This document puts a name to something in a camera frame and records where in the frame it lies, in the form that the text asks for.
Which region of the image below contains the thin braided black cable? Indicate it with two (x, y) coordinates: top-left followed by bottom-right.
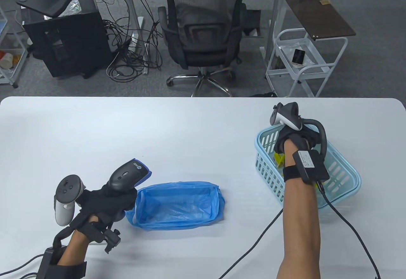
(219, 209), (284, 279)

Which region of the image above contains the person's right hand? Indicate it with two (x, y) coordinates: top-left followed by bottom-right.
(273, 124), (323, 156)

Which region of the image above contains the black glove cable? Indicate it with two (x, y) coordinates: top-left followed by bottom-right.
(5, 272), (38, 279)
(316, 182), (381, 279)

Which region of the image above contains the blue plastic bag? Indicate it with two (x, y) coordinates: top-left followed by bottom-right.
(125, 181), (226, 231)

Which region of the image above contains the black blue barcode scanner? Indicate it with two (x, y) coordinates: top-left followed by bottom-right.
(107, 158), (152, 222)

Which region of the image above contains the black wrist strap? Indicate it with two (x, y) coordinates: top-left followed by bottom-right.
(48, 262), (88, 279)
(282, 166), (306, 183)

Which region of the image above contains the person's left hand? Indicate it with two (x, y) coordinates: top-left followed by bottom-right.
(75, 181), (137, 232)

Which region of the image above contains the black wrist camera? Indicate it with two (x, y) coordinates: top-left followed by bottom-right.
(86, 222), (121, 254)

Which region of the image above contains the tangle of black cables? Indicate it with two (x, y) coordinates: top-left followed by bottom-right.
(103, 0), (165, 81)

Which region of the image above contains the black white handheld controller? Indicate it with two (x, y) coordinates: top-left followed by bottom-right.
(55, 175), (87, 226)
(270, 102), (327, 165)

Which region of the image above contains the black computer tower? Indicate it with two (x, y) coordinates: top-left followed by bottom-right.
(24, 0), (115, 79)

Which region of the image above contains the black wrist sensor box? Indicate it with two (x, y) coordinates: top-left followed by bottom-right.
(292, 150), (330, 185)
(36, 227), (76, 279)

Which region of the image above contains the person's right forearm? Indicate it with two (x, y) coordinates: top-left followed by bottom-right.
(277, 139), (322, 279)

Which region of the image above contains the black mesh office chair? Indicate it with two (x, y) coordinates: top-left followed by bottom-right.
(158, 0), (248, 98)

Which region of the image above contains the clear plastic bag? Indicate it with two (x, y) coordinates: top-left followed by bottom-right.
(60, 0), (82, 18)

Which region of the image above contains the black scanner cable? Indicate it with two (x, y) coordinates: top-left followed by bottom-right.
(0, 254), (46, 274)

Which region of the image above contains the white desk leg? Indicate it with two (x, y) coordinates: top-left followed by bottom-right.
(260, 0), (284, 67)
(122, 0), (149, 76)

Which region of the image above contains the dark brown board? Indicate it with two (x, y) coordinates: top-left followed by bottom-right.
(285, 0), (357, 41)

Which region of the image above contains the black bag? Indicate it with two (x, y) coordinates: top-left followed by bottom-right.
(241, 3), (263, 38)

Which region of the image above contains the white wire cart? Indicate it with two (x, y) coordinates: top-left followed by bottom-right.
(0, 6), (29, 88)

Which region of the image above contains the light blue plastic basket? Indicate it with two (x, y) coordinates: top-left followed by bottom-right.
(254, 126), (361, 211)

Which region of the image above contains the white metal cart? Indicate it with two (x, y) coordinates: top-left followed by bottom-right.
(265, 28), (349, 98)

